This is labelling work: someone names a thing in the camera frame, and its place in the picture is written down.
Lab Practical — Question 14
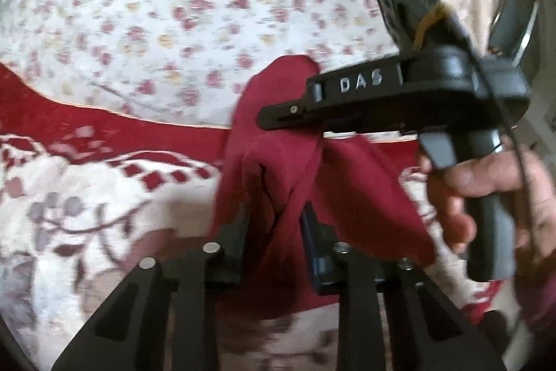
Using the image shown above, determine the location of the black cable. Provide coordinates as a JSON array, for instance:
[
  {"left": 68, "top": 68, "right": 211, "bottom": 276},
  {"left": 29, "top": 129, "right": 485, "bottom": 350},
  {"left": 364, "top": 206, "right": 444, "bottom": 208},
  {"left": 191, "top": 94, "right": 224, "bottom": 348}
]
[{"left": 447, "top": 12, "right": 537, "bottom": 267}]

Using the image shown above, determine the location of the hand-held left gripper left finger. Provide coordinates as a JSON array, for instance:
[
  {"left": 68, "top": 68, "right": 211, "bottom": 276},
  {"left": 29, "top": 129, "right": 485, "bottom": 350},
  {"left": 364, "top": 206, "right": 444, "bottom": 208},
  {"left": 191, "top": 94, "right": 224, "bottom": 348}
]
[{"left": 51, "top": 209, "right": 251, "bottom": 371}]

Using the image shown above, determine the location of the shiny metal frame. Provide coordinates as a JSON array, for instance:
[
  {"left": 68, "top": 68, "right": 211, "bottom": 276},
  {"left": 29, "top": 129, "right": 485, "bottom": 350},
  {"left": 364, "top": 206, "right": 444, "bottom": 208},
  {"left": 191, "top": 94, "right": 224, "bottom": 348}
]
[{"left": 488, "top": 0, "right": 540, "bottom": 64}]

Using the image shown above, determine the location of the yellow rubber band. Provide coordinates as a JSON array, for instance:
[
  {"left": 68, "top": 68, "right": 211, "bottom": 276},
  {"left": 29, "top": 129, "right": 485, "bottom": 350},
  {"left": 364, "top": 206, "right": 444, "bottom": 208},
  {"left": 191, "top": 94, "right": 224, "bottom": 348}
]
[{"left": 412, "top": 3, "right": 450, "bottom": 48}]

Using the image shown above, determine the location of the red and cream plush blanket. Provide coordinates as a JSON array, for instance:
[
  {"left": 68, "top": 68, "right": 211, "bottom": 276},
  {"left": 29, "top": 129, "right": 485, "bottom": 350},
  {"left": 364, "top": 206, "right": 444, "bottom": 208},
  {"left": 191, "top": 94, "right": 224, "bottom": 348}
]
[{"left": 0, "top": 60, "right": 524, "bottom": 371}]

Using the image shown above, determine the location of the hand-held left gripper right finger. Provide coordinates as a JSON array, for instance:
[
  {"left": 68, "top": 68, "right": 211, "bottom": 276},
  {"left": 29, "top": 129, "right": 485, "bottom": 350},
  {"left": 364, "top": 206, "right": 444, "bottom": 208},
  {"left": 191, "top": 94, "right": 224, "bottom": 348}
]
[{"left": 301, "top": 202, "right": 507, "bottom": 371}]

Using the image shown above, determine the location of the maroon fleece sweater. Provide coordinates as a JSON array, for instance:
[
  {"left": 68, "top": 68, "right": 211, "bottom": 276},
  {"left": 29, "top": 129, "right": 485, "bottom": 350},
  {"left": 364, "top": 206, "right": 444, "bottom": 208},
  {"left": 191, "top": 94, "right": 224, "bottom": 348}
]
[{"left": 212, "top": 54, "right": 438, "bottom": 318}]

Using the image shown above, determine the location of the person's right hand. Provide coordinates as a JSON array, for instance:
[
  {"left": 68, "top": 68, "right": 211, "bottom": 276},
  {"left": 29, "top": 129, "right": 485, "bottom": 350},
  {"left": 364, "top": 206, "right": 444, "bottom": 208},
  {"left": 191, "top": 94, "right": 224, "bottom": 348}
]
[{"left": 418, "top": 143, "right": 556, "bottom": 268}]

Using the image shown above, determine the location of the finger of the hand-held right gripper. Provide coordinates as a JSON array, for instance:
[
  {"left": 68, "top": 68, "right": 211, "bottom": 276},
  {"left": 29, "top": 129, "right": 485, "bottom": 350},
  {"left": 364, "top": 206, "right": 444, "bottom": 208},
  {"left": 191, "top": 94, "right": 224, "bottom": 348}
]
[{"left": 255, "top": 100, "right": 325, "bottom": 132}]

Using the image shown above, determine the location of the white floral bedsheet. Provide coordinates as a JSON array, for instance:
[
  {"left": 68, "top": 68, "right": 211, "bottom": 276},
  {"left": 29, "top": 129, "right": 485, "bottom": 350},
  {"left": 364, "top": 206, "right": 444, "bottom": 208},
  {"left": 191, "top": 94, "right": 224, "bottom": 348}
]
[{"left": 0, "top": 0, "right": 406, "bottom": 129}]

